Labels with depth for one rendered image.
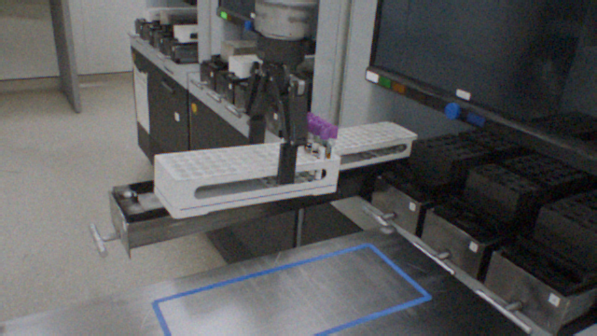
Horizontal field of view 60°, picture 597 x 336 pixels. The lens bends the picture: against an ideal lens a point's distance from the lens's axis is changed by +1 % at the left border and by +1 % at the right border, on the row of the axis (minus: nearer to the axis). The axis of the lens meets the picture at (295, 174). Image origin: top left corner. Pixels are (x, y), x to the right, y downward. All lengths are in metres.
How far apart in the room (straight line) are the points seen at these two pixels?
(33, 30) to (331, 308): 3.92
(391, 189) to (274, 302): 0.45
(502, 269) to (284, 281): 0.37
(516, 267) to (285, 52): 0.49
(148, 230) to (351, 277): 0.36
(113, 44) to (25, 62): 0.65
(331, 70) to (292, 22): 0.59
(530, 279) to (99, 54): 4.00
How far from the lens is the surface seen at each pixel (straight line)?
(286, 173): 0.82
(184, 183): 0.76
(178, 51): 2.19
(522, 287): 0.90
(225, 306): 0.69
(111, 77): 4.57
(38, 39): 4.43
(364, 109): 1.25
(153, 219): 0.91
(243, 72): 1.70
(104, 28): 4.49
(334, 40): 1.33
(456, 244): 0.97
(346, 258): 0.80
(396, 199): 1.06
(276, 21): 0.77
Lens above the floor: 1.27
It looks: 26 degrees down
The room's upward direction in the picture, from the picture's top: 4 degrees clockwise
